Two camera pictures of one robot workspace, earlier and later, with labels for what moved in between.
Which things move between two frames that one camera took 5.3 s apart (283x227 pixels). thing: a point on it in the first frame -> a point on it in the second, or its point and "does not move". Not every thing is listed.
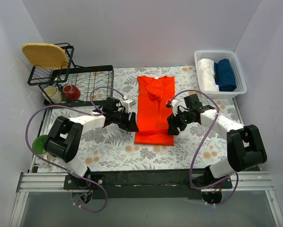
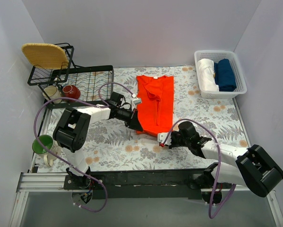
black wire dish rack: [73, 85] does not move
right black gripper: [178, 120] -> [172, 139]
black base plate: [145, 184] does not move
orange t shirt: [153, 93] does not move
